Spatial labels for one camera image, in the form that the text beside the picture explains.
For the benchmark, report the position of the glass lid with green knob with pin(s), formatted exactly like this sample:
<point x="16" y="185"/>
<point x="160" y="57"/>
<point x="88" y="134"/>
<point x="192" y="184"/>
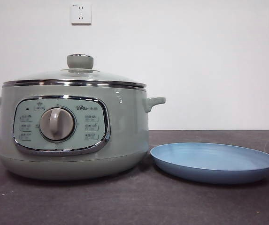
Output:
<point x="80" y="62"/>

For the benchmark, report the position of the pale green electric steamer pot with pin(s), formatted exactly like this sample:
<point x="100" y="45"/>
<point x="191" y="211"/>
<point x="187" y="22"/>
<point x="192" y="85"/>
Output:
<point x="125" y="117"/>

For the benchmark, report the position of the blue round plate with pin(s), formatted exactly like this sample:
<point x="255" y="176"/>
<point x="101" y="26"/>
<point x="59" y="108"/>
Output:
<point x="207" y="164"/>

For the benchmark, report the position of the white wall socket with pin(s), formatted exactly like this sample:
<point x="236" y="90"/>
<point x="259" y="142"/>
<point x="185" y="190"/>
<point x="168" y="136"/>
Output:
<point x="81" y="14"/>

